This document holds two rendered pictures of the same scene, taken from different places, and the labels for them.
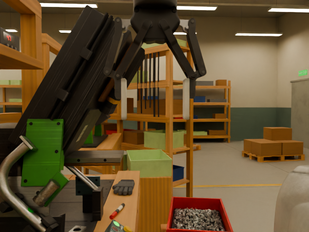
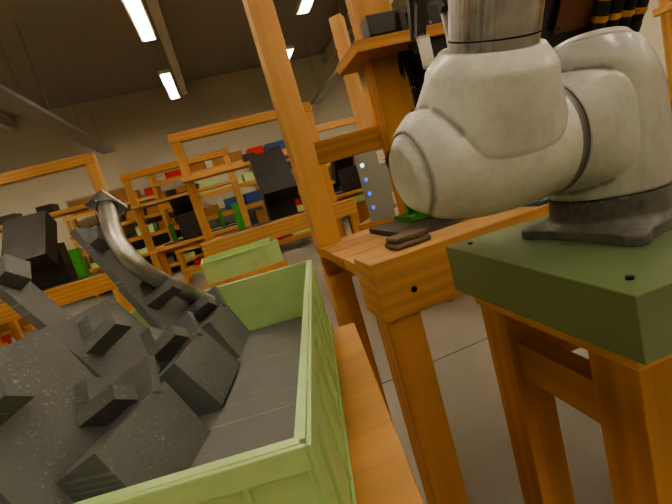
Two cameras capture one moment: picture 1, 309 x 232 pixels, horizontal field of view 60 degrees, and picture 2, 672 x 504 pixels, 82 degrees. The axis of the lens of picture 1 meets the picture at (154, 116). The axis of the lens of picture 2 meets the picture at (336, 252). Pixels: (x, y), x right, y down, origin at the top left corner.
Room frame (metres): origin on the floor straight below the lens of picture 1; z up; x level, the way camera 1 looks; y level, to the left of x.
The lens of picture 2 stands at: (-0.01, -0.80, 1.11)
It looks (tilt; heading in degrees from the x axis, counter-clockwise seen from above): 10 degrees down; 80
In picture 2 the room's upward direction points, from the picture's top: 16 degrees counter-clockwise
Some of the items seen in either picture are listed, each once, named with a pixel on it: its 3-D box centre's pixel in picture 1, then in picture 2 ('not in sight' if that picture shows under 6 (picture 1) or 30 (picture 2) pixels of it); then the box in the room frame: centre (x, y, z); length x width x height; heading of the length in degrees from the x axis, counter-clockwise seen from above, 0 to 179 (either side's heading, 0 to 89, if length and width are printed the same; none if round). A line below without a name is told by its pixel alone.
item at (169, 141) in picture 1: (127, 113); not in sight; (4.42, 0.44, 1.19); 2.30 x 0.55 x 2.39; 44
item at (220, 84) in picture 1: (185, 111); not in sight; (9.60, -1.10, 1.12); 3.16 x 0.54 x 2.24; 93
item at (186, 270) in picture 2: not in sight; (243, 206); (-0.16, 7.39, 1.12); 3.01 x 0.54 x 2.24; 3
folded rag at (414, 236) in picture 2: not in sight; (406, 238); (0.34, 0.13, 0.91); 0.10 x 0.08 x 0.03; 4
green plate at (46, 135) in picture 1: (46, 150); not in sight; (0.87, 0.35, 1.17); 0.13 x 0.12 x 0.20; 2
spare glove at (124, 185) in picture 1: (123, 186); not in sight; (1.32, 0.15, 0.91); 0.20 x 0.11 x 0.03; 179
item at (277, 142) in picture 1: (272, 143); not in sight; (6.67, -2.95, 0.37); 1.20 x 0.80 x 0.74; 101
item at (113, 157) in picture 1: (71, 157); not in sight; (1.02, 0.32, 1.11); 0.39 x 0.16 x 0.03; 92
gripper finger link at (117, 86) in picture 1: (113, 84); not in sight; (0.46, 0.07, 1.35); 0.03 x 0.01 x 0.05; 92
